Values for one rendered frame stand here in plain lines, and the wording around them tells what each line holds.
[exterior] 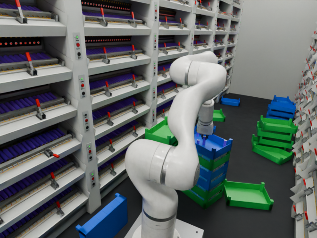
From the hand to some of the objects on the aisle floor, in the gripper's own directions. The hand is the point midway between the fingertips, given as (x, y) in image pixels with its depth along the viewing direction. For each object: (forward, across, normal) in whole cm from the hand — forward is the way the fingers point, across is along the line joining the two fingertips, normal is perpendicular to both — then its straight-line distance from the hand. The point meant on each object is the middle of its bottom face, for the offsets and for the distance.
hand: (204, 136), depth 143 cm
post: (+26, +70, +57) cm, 94 cm away
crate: (+46, -34, +14) cm, 59 cm away
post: (+55, +57, -5) cm, 79 cm away
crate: (+19, +43, +73) cm, 87 cm away
